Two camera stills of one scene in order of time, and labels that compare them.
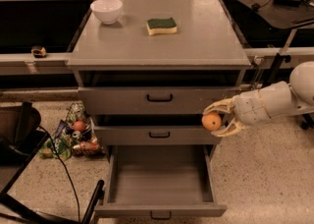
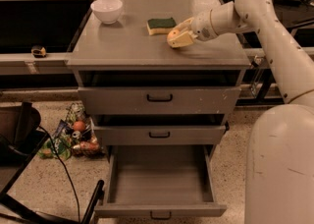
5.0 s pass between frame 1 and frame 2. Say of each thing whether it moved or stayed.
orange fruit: moved
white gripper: moved
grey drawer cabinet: stayed
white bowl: stayed
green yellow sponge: stayed
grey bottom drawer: stayed
